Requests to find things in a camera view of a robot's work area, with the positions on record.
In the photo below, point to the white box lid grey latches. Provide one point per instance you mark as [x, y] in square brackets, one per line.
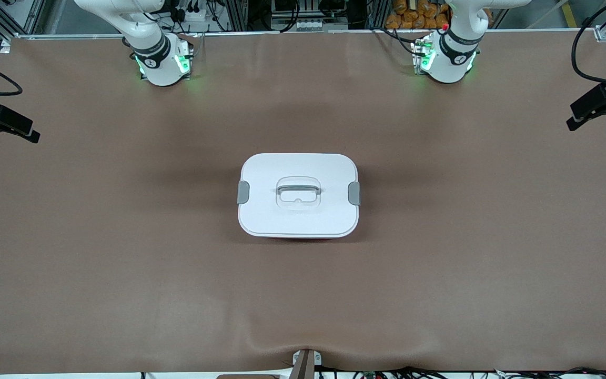
[298, 221]

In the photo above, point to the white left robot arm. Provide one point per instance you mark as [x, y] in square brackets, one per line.
[447, 71]

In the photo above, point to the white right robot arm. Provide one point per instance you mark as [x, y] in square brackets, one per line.
[161, 73]

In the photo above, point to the pink translucent plastic box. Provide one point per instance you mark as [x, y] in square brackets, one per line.
[305, 239]

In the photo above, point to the orange bread pile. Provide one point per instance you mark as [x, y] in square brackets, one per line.
[413, 16]

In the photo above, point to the white power strip with plugs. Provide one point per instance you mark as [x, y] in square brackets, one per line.
[195, 15]

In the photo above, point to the white socket strip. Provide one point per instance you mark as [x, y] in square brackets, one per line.
[308, 25]

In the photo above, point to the brown table mat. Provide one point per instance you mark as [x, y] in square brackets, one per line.
[303, 295]

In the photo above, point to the metal table edge bracket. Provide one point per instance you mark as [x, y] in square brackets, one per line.
[305, 366]

